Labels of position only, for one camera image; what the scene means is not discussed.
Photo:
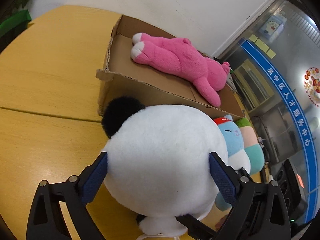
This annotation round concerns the blue banner strip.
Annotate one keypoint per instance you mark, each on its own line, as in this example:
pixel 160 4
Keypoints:
pixel 299 119

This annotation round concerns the cardboard box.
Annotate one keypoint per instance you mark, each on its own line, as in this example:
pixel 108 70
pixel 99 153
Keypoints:
pixel 120 76

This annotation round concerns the pink bear plush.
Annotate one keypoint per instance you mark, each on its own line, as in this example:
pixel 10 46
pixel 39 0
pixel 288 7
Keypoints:
pixel 178 57

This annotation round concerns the red round window sticker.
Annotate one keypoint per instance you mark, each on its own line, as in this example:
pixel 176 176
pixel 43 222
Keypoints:
pixel 312 85

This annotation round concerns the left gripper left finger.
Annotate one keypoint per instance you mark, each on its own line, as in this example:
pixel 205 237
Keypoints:
pixel 46 220

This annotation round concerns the yellow sticky notes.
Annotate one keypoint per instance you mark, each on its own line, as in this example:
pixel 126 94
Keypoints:
pixel 262 46

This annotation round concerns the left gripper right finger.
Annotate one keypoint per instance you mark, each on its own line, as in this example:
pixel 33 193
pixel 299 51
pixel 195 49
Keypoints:
pixel 227 181

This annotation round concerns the light blue plush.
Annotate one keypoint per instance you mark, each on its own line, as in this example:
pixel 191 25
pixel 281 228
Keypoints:
pixel 237 157

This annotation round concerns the cartoon poster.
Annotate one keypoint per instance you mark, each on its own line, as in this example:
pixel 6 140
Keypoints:
pixel 273 27

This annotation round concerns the white panda plush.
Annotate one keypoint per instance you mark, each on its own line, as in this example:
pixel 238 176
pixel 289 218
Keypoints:
pixel 158 162

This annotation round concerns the black box device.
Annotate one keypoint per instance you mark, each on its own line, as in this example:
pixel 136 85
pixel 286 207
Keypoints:
pixel 292 188

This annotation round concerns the pink teal green-haired plush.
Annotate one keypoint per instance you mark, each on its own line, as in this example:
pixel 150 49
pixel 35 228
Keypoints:
pixel 251 145

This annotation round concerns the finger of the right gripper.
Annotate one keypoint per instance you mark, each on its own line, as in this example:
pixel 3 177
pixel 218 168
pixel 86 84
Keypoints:
pixel 196 229

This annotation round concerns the green cloth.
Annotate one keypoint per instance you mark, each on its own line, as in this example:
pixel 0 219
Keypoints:
pixel 16 22

